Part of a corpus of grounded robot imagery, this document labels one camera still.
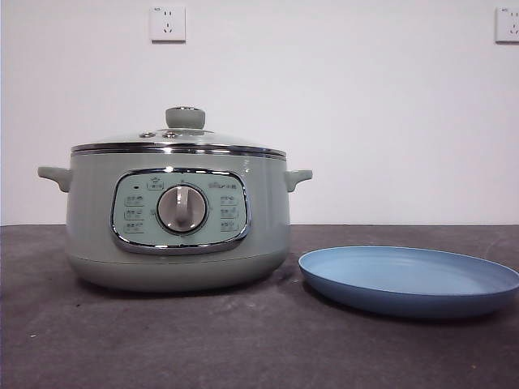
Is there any blue round plate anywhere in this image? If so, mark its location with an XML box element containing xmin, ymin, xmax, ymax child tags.
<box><xmin>298</xmin><ymin>245</ymin><xmax>519</xmax><ymax>319</ymax></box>

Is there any glass lid with green knob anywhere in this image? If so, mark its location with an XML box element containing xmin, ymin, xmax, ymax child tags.
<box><xmin>71</xmin><ymin>105</ymin><xmax>287</xmax><ymax>159</ymax></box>

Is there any pale green electric steamer pot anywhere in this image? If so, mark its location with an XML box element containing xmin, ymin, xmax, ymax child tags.
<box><xmin>37</xmin><ymin>148</ymin><xmax>314</xmax><ymax>293</ymax></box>

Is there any white wall socket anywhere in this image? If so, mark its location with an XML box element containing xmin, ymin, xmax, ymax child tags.
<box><xmin>150</xmin><ymin>5</ymin><xmax>187</xmax><ymax>44</ymax></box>
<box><xmin>495</xmin><ymin>6</ymin><xmax>519</xmax><ymax>45</ymax></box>

